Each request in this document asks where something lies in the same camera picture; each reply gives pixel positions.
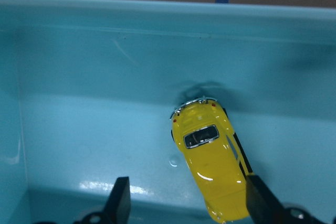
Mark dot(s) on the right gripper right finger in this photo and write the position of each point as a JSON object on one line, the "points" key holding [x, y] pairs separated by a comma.
{"points": [[264, 207]]}

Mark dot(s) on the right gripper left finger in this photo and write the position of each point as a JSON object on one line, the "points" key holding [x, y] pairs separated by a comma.
{"points": [[117, 208]]}

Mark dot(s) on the yellow beetle toy car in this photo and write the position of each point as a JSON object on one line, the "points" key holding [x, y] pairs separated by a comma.
{"points": [[203, 133]]}

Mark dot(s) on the light blue plastic bin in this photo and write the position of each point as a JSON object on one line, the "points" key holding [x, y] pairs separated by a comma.
{"points": [[88, 86]]}

